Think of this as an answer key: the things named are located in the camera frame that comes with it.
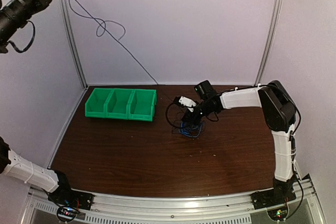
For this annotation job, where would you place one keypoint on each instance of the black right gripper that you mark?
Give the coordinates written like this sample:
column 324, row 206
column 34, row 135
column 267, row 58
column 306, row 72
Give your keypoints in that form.
column 195, row 119

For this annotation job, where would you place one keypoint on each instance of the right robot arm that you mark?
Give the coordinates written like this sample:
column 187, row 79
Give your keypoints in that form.
column 279, row 113

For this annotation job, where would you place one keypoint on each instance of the aluminium front rail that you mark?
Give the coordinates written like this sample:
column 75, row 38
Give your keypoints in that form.
column 233, row 208

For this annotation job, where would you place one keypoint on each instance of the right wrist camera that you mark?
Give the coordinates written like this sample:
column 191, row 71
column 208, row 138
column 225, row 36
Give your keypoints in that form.
column 185, row 102

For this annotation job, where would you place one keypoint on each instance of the green plastic bin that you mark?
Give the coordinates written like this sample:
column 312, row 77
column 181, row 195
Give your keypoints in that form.
column 95, row 106
column 142, row 105
column 117, row 106

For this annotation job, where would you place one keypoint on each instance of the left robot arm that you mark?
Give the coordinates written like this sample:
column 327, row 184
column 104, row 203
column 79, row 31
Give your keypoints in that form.
column 30, row 106

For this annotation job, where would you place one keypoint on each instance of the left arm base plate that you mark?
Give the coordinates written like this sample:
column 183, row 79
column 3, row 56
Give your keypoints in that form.
column 74, row 199

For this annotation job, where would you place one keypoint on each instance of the green plastic bin left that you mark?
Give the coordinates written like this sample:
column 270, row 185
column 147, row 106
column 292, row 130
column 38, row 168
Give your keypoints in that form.
column 95, row 106

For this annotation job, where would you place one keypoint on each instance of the right aluminium frame post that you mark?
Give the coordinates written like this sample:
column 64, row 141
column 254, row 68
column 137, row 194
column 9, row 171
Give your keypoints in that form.
column 274, row 19

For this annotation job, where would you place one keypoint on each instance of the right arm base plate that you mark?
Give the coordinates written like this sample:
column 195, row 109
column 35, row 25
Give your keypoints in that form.
column 270, row 198

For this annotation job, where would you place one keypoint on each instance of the green plastic bin middle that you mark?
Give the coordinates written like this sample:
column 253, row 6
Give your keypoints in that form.
column 117, row 106

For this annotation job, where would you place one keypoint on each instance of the green plastic bin right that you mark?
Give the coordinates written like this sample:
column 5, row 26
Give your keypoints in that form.
column 142, row 105

